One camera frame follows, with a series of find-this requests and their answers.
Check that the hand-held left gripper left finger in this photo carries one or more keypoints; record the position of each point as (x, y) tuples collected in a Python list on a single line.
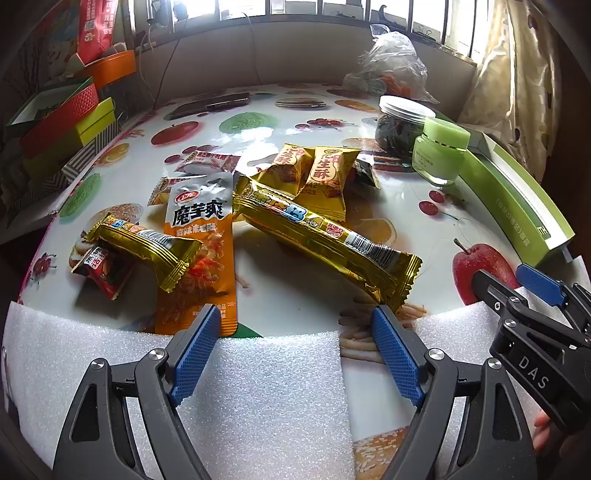
[(196, 350)]

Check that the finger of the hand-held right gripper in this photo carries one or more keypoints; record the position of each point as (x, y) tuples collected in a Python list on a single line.
[(540, 281), (489, 288)]

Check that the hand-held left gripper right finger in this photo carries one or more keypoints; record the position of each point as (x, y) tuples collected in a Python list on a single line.
[(392, 350)]

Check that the long green white box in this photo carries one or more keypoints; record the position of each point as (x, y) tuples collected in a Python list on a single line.
[(508, 194)]

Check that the small red snack packet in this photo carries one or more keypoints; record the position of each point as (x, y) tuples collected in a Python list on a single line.
[(104, 272)]

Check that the orange silver konjac snack packet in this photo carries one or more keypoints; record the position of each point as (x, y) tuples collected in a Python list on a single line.
[(198, 217)]

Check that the long gold snack bar packet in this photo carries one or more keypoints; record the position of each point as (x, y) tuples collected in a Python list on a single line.
[(314, 226)]

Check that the white red sesame candy packet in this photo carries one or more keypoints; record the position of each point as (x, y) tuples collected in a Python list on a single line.
[(205, 161), (159, 190)]

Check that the person's right hand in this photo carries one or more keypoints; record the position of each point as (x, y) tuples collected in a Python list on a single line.
[(547, 429)]

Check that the white foam sheet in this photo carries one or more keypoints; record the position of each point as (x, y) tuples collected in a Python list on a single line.
[(457, 337), (258, 406)]

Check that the short gold snack bar packet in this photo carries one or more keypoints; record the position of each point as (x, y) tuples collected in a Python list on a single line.
[(143, 244)]

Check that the light green cream jar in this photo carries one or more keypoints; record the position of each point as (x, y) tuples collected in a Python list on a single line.
[(436, 157)]

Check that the dark green snack packet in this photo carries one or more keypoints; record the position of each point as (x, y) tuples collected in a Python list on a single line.
[(367, 175)]

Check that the yellow peanut crisp packet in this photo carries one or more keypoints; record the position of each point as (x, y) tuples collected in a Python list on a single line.
[(288, 164), (328, 180)]

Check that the clear plastic jar white lid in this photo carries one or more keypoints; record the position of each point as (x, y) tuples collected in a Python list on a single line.
[(399, 129)]

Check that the beige patterned curtain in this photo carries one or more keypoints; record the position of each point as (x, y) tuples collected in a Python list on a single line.
[(531, 92)]

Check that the black white striped box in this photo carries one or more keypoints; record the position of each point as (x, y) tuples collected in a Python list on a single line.
[(83, 159)]

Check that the food print tablecloth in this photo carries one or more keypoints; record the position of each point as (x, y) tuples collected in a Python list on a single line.
[(277, 138)]

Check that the black smartphone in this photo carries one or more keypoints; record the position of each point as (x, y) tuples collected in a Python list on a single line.
[(207, 104)]

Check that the clear plastic bag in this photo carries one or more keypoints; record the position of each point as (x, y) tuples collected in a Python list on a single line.
[(392, 60)]

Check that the yellow-green box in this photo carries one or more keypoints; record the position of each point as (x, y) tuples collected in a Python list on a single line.
[(94, 122)]

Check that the red textured box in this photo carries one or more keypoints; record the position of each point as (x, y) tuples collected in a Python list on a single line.
[(69, 108)]

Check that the orange box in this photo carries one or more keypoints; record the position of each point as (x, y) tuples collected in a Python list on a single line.
[(111, 69)]

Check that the red carton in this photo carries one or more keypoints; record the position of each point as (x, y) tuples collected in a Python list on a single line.
[(94, 27)]

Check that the barred window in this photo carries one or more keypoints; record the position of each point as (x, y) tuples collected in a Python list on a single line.
[(286, 7)]

